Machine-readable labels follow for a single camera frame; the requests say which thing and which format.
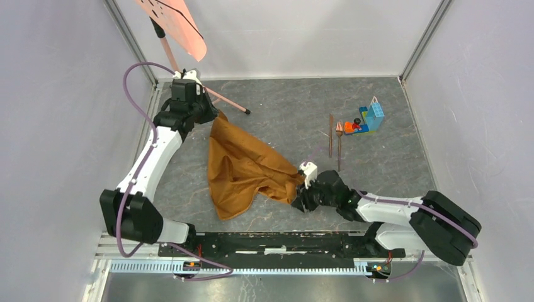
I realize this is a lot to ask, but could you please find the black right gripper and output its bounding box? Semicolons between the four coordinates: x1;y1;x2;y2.
290;174;338;213

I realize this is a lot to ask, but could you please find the colourful toy brick build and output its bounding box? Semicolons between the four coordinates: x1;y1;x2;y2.
343;96;385;135

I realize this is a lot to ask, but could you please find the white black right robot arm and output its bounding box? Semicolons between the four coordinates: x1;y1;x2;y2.
291;168;482;266

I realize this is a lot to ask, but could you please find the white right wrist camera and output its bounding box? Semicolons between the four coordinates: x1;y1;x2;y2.
299;161;318;189

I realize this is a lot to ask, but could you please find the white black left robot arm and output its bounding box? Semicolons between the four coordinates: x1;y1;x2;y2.
99;77;218;257

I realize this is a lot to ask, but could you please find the pink music stand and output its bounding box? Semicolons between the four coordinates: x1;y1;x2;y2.
135;0;251;115

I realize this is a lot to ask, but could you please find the orange cloth napkin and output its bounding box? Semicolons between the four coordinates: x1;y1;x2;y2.
207;113;304;221

